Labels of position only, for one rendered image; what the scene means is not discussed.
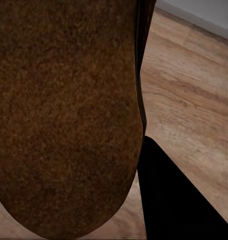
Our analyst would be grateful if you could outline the sandal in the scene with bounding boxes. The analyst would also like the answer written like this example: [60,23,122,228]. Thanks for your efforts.
[0,0,157,240]

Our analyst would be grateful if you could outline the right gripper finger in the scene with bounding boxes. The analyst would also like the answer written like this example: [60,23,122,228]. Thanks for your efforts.
[137,136,228,240]

